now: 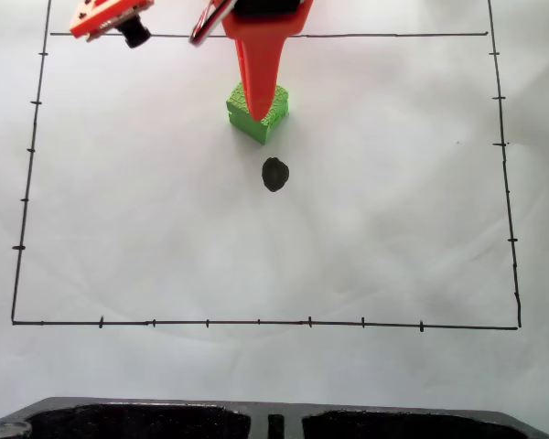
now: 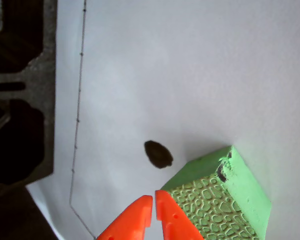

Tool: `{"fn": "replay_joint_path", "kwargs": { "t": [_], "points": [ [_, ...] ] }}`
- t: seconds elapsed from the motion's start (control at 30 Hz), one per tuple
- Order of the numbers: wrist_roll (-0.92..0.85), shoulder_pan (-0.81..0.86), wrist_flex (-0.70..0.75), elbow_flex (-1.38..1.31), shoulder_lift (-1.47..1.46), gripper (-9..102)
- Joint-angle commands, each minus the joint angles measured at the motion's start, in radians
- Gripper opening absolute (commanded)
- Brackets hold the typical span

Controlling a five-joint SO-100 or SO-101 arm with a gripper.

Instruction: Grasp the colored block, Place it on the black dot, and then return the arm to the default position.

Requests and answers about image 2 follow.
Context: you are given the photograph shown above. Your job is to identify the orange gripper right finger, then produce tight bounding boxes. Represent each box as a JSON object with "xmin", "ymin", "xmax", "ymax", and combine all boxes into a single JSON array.
[{"xmin": 154, "ymin": 189, "xmax": 206, "ymax": 240}]

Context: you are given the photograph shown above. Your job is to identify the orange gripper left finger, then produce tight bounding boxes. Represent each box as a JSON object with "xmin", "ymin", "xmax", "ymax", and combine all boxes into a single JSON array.
[{"xmin": 96, "ymin": 195, "xmax": 154, "ymax": 240}]

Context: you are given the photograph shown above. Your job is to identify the green textured foam block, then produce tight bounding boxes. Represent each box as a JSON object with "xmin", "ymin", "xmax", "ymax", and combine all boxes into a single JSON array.
[{"xmin": 159, "ymin": 145, "xmax": 273, "ymax": 240}]

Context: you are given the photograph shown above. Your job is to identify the black dot mark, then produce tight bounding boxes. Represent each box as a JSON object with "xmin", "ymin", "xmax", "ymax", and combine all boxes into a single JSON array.
[{"xmin": 144, "ymin": 140, "xmax": 174, "ymax": 170}]

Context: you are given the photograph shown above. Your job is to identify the white paper sheet with lines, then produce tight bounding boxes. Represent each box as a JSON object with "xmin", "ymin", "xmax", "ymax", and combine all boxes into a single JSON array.
[{"xmin": 24, "ymin": 0, "xmax": 300, "ymax": 240}]

